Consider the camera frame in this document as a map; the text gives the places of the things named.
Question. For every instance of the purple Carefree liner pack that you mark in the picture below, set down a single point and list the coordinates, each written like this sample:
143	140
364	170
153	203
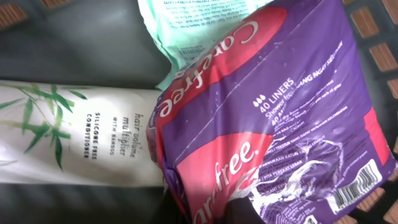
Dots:
277	112

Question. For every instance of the mint green wipes pack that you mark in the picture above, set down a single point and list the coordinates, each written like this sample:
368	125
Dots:
183	29

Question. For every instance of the white bamboo conditioner tube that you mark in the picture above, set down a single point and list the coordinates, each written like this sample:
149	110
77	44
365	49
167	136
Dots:
57	134

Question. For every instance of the grey plastic basket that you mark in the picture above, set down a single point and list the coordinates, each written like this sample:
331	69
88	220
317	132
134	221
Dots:
105	43

